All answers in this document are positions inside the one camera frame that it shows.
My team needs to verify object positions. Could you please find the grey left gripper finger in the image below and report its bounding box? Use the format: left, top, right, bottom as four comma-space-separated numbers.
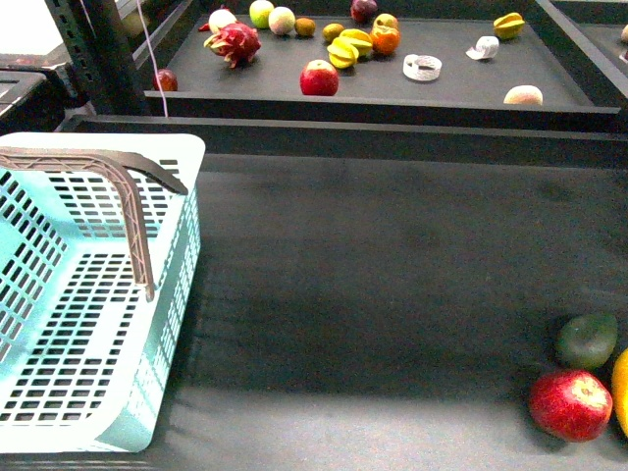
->
1, 150, 188, 301

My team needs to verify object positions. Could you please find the light blue plastic basket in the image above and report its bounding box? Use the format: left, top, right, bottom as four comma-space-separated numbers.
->
1, 132, 205, 453

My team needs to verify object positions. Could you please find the yellow mango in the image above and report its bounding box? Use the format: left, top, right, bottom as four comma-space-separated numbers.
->
610, 349, 628, 436

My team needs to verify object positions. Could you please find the dark red plum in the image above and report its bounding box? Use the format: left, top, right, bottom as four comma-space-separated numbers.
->
152, 69, 179, 91

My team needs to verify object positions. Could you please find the pink dragon fruit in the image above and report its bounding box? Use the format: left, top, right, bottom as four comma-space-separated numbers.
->
203, 23, 261, 69

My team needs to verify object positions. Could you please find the white round fruit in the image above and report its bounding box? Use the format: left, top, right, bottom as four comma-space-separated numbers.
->
208, 9, 237, 33

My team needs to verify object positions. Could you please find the green apple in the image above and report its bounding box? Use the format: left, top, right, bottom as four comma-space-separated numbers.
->
249, 0, 275, 29

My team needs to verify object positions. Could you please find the red apple on tray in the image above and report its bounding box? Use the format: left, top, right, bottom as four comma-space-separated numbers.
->
299, 59, 340, 96

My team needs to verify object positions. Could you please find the beige round melon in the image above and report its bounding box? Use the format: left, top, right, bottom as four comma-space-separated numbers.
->
268, 7, 295, 36

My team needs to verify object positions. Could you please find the brown kiwi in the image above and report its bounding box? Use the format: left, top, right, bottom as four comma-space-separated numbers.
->
294, 18, 316, 38

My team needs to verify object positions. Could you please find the yellow starfruit front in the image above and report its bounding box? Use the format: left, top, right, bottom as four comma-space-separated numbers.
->
327, 37, 359, 70

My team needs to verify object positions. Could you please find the yellow starfruit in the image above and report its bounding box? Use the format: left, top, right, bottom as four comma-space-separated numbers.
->
327, 37, 359, 70
340, 28, 373, 57
493, 12, 526, 40

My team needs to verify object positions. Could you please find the olive green round fruit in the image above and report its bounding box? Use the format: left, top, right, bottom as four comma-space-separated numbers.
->
322, 23, 344, 43

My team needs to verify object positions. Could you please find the yellow starfruit behind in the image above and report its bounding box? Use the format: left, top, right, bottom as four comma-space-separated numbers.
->
340, 28, 373, 57

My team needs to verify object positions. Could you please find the dark purple fruit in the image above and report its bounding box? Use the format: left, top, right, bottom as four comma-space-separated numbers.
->
349, 0, 378, 24

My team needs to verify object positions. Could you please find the orange persimmon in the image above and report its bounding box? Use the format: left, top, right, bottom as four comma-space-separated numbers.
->
370, 26, 401, 56

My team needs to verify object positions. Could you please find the yellow red apple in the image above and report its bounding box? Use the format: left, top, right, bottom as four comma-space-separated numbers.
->
373, 13, 398, 29

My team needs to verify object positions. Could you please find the black shelf tray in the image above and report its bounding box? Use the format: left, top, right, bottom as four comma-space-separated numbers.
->
136, 1, 627, 132

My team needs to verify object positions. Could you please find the white foam net small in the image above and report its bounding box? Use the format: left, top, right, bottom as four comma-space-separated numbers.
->
466, 35, 499, 61

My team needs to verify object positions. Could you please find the pale peach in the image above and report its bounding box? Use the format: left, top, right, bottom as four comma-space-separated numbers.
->
503, 84, 544, 106

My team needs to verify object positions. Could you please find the yellow starfruit far right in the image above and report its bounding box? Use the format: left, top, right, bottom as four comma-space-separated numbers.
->
493, 12, 526, 40

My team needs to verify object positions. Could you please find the dark green avocado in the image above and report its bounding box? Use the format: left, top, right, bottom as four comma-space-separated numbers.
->
554, 313, 618, 370

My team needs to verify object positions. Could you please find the red apple near front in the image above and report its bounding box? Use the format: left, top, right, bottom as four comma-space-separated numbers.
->
528, 370, 613, 443

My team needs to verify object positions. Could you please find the pink white cable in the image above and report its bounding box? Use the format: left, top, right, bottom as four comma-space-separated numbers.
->
135, 0, 170, 119

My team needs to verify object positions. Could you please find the white foam net ring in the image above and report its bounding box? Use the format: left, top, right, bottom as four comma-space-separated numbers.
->
402, 53, 444, 83

